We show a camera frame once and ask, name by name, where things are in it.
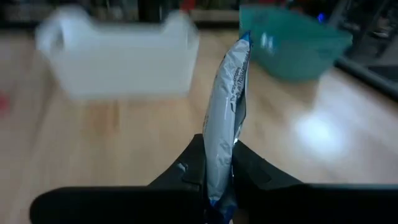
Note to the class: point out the green plastic bin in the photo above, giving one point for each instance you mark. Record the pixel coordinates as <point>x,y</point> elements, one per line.
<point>295,53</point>

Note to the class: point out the white blue Hershey's candy bar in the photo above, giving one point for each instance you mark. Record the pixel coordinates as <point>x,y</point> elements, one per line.
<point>225,124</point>

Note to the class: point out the red gummy in clear wrapper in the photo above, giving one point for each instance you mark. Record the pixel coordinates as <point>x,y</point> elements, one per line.
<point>3,104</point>

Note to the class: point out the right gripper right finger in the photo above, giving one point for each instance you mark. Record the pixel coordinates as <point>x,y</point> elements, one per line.
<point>311,205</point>

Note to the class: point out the white plastic bin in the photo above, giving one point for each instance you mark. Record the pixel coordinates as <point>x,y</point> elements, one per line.
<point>124,62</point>

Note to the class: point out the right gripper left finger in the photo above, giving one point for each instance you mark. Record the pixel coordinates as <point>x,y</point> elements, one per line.
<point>124,205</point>

